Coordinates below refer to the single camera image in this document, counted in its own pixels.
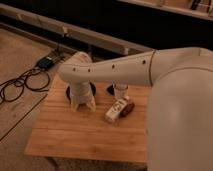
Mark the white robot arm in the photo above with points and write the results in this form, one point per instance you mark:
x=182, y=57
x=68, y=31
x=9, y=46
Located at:
x=180, y=106

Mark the black ceramic bowl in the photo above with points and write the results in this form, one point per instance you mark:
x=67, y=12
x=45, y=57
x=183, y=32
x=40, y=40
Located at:
x=93, y=88

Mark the black power adapter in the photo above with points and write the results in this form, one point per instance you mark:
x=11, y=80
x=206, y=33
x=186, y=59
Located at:
x=45, y=63

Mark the wooden table top board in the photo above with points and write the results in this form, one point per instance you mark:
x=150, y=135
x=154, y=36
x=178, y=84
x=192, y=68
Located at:
x=60, y=131

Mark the clear glass cup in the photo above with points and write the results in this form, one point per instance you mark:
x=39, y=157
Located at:
x=120, y=91

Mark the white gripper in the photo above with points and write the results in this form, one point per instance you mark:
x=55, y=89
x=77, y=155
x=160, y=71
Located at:
x=81, y=93

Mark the grey metal rail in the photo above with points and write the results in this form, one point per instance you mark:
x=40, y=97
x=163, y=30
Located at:
x=75, y=32

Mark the brown snack bar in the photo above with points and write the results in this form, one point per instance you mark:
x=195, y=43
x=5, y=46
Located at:
x=128, y=108

